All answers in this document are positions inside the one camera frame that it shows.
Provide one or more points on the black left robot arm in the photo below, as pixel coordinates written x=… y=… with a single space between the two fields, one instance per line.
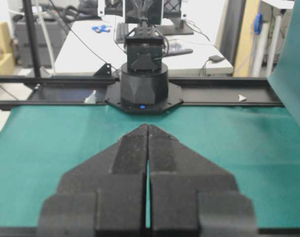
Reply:
x=144 y=86

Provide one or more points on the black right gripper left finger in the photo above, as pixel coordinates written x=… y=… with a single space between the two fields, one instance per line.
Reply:
x=102 y=197

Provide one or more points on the white office desk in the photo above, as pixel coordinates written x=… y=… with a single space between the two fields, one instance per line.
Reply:
x=90 y=44

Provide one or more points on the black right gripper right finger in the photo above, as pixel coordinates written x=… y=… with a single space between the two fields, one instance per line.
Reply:
x=193 y=197

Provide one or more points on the green table cloth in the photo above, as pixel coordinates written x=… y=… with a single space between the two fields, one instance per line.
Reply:
x=259 y=146

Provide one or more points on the cardboard box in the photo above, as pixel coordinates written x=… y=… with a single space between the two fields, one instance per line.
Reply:
x=7 y=61

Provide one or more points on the black keyboard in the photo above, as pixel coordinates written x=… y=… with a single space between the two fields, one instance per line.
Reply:
x=122 y=29

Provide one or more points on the black vertical frame post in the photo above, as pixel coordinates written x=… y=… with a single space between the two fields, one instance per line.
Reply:
x=32 y=36

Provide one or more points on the black computer monitor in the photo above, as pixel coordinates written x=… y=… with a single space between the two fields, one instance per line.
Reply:
x=169 y=16

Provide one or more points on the black aluminium frame rail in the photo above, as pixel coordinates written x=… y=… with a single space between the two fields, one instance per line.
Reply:
x=203 y=91

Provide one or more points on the blue plastic gear on desk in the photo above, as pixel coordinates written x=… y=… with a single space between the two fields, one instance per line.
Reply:
x=101 y=29

